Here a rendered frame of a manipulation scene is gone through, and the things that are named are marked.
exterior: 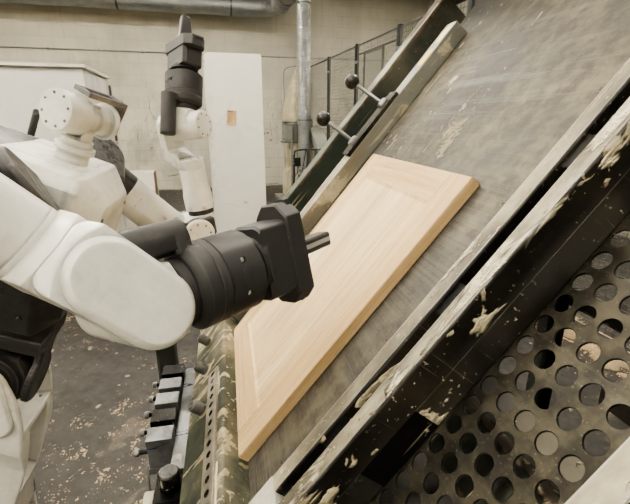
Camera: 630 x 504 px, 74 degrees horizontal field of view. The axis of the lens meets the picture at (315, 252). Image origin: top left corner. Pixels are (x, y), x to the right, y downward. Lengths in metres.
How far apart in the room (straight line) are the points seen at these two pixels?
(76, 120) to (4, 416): 0.54
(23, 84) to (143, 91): 5.88
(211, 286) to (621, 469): 0.32
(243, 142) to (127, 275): 4.50
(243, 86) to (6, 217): 4.52
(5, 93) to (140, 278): 3.19
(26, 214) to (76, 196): 0.37
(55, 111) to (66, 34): 8.73
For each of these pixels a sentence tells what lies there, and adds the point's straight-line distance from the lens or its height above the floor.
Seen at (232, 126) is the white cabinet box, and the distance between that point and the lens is 4.81.
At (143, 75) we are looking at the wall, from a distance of 9.26.
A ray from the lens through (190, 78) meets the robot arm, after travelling 1.10.
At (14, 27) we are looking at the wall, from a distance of 9.74.
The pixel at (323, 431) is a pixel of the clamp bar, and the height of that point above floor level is 1.09.
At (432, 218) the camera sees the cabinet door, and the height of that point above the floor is 1.27.
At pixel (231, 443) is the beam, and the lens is 0.78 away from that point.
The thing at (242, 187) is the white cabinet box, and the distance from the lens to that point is 4.87.
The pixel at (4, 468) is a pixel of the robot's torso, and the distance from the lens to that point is 1.11.
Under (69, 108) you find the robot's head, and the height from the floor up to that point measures 1.43.
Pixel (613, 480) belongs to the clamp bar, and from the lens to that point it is 0.30.
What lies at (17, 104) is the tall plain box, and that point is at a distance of 3.49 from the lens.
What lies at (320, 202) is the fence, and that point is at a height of 1.20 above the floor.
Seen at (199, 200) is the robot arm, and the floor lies 1.22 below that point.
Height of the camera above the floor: 1.41
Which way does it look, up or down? 18 degrees down
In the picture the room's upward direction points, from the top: straight up
